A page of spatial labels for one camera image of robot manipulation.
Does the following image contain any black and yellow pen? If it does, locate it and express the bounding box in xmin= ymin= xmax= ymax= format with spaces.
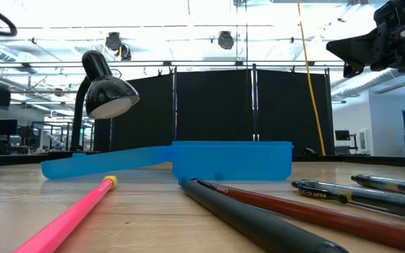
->
xmin=350 ymin=174 xmax=405 ymax=198

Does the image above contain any blue translucent plastic pencil box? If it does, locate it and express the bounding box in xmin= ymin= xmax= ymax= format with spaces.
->
xmin=40 ymin=141 xmax=294 ymax=182

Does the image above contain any clear Pilot G-2 pen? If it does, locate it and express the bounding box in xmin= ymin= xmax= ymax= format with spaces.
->
xmin=291 ymin=179 xmax=405 ymax=223

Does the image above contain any black computer monitor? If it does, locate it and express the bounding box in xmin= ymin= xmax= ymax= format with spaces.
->
xmin=335 ymin=129 xmax=352 ymax=142
xmin=0 ymin=119 xmax=18 ymax=137

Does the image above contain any black pen with blue tip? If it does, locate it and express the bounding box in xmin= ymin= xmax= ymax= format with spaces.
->
xmin=178 ymin=175 xmax=351 ymax=253

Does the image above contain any black ceiling spotlight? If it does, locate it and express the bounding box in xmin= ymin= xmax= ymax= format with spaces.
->
xmin=117 ymin=42 xmax=132 ymax=61
xmin=105 ymin=32 xmax=123 ymax=52
xmin=217 ymin=30 xmax=235 ymax=51

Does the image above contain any pink pencil with yellow eraser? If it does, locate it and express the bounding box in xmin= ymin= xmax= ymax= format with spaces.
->
xmin=12 ymin=175 xmax=118 ymax=253

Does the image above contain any grey overhead rail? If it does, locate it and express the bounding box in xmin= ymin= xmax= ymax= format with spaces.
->
xmin=0 ymin=60 xmax=346 ymax=68

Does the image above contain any black folding partition screen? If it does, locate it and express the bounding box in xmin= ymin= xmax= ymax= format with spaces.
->
xmin=93 ymin=68 xmax=334 ymax=156

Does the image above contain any yellow hanging cable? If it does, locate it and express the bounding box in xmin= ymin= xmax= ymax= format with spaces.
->
xmin=296 ymin=0 xmax=327 ymax=157

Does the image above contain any dark red pencil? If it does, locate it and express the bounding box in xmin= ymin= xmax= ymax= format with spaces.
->
xmin=197 ymin=179 xmax=405 ymax=253

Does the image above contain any black desk lamp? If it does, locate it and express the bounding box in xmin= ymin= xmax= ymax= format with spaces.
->
xmin=70 ymin=50 xmax=141 ymax=152

